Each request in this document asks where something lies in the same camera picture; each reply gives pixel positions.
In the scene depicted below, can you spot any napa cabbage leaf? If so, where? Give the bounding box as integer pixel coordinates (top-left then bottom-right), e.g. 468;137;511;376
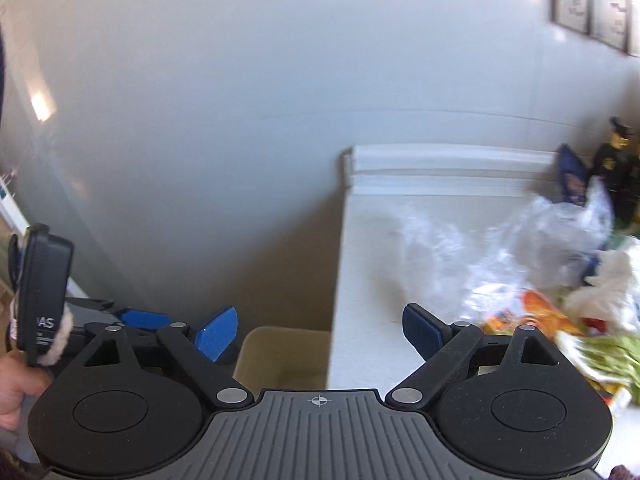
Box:
559;332;640;397

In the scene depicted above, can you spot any orange snack packet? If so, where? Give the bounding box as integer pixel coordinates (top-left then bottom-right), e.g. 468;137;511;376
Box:
480;287;587;342

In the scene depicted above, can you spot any person's left hand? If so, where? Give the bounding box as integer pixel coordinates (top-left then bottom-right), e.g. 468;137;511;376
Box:
0;350;52;431

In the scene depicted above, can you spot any beige plastic waste bin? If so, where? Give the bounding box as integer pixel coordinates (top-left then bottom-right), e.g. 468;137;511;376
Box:
232;326;333;392

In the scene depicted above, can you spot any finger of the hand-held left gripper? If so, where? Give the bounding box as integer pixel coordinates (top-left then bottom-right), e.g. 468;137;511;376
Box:
66;296;117;314
112;306;173;332

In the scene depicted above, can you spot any white tissue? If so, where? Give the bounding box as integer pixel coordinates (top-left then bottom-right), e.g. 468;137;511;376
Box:
565;247;640;332

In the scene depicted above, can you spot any blue snack packet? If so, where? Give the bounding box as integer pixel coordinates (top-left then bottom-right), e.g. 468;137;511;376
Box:
556;143;592;207

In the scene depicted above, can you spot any dark bottle gold collar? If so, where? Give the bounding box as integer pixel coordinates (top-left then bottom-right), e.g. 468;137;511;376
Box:
592;116;640;228

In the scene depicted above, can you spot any clear plastic bag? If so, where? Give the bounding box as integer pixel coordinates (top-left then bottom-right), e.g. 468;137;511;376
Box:
400;180;617;332

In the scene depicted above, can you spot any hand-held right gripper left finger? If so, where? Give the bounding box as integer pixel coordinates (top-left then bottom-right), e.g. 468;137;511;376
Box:
67;306;254;409

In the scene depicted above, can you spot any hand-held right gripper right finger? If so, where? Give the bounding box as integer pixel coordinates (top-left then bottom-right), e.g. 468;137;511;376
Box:
386;302;571;409

